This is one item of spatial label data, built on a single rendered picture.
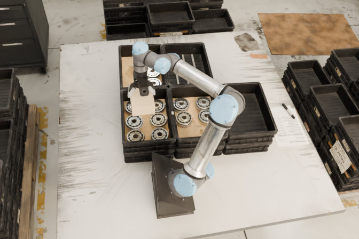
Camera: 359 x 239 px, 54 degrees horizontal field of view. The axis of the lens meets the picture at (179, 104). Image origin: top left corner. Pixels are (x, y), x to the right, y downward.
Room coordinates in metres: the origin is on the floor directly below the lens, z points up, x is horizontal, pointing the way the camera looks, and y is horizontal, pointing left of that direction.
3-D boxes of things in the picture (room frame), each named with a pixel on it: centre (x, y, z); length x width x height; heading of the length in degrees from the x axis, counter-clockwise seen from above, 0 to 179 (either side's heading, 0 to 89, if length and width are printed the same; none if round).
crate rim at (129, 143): (1.24, 0.18, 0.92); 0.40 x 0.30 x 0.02; 13
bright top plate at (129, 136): (1.11, 0.23, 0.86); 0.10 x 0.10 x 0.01
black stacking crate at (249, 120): (1.37, -0.40, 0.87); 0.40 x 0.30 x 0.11; 13
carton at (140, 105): (1.21, 0.21, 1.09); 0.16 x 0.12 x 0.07; 16
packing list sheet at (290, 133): (1.43, -0.73, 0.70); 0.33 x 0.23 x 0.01; 16
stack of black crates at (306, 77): (2.27, -1.14, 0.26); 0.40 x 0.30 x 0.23; 16
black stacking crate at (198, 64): (1.69, -0.02, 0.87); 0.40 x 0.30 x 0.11; 13
